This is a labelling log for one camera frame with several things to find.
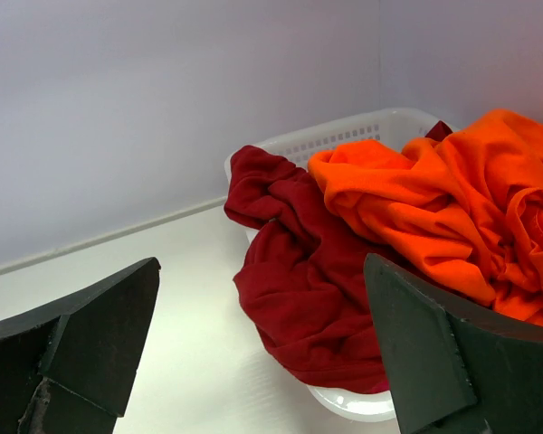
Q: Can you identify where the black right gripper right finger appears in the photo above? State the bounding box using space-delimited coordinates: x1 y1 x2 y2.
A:
364 254 543 434

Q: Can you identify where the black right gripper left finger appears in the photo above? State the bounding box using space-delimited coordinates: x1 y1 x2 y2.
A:
0 258 160 434

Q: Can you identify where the orange t-shirt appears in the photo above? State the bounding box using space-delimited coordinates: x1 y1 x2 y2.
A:
308 109 543 326

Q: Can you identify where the dark red t-shirt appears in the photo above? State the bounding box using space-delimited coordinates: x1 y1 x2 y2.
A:
224 120 453 395

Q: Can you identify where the white plastic laundry basket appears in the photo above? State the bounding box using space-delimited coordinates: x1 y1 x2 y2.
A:
225 108 481 422

